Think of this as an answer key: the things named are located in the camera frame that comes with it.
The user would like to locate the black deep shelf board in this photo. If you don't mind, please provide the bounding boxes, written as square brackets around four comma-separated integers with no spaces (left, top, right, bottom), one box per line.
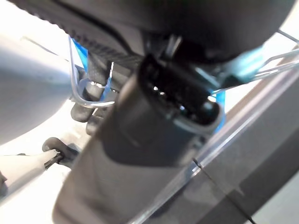
[130,161,255,224]
[193,63,299,210]

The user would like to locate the blue plastic shopping basket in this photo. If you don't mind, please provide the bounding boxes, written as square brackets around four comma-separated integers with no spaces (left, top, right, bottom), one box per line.
[67,29,299,133]

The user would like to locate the grey robot body and legs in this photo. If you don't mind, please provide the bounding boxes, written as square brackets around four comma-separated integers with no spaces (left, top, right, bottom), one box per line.
[0,32,81,201]

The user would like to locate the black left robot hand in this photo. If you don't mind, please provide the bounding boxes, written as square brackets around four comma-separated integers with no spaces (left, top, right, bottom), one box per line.
[7,0,295,224]

